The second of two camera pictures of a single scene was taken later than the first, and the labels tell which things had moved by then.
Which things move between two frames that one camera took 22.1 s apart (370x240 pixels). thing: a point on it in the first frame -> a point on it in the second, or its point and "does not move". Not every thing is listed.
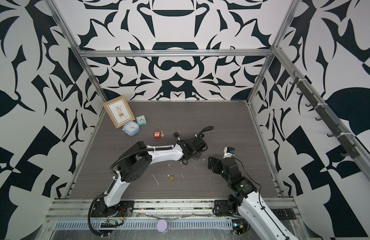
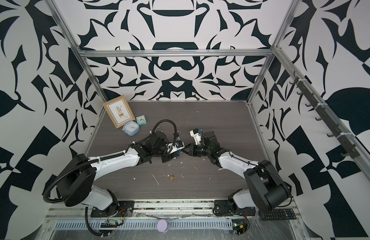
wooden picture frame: x=119 y=111 does not move
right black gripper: x=219 y=163 -> x=191 y=146
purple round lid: x=162 y=225 does not move
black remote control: x=283 y=214 does not move
